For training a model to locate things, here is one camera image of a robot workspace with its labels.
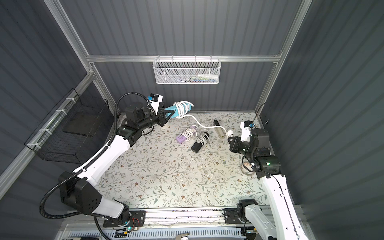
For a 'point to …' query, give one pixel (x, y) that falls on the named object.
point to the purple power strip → (181, 138)
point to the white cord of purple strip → (190, 132)
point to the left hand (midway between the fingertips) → (173, 111)
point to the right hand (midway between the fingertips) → (233, 139)
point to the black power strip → (197, 145)
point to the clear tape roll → (246, 167)
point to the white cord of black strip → (203, 137)
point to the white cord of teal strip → (180, 107)
